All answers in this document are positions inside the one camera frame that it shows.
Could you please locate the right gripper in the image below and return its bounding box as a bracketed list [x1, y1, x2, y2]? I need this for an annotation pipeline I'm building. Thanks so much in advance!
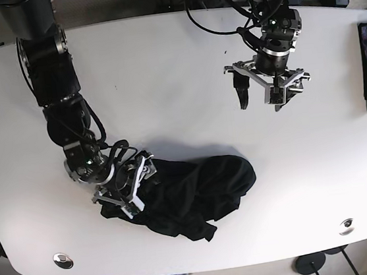
[92, 150, 157, 211]

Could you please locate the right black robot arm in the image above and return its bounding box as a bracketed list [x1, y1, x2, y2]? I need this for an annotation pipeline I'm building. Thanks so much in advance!
[0, 0, 157, 218]

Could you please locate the right silver table grommet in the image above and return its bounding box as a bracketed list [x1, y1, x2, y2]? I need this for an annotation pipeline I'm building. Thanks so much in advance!
[338, 218, 355, 236]

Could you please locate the black round stand base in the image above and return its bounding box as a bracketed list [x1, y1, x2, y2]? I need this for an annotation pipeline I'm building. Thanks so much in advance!
[295, 252, 326, 275]

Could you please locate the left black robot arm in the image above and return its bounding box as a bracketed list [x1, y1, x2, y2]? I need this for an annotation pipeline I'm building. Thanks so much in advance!
[184, 0, 311, 111]

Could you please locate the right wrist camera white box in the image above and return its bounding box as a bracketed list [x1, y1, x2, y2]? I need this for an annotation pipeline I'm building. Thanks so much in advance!
[121, 198, 145, 220]

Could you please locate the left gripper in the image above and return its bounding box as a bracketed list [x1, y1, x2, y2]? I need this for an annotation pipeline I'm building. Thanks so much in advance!
[223, 53, 311, 112]

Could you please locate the silver table grommet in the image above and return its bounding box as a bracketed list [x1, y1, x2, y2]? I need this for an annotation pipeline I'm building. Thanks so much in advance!
[53, 253, 74, 270]
[338, 218, 355, 236]

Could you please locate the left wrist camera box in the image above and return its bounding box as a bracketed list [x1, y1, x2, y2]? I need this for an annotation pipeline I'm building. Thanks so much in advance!
[264, 86, 287, 105]

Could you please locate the left silver table grommet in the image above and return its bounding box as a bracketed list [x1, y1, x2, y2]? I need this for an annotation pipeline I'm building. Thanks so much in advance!
[53, 253, 74, 270]

